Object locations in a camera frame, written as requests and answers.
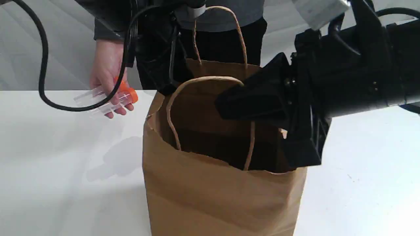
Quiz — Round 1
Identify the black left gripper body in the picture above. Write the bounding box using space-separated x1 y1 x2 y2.
131 0 183 96

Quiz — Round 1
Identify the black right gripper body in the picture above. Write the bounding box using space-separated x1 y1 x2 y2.
284 28 394 168

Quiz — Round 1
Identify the clear tube with orange cap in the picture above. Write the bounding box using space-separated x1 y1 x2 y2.
73 77 139 115

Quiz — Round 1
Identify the brown paper bag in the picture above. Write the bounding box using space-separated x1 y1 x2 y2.
142 10 306 236

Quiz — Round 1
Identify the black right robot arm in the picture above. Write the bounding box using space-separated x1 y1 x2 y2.
215 0 419 173

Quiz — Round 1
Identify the person in grey shirt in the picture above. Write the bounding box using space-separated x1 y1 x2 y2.
75 0 267 90

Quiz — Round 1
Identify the white backdrop cloth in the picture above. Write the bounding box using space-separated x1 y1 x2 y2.
0 0 420 91

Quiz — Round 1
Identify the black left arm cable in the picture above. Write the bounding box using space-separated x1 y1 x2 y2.
12 0 164 112

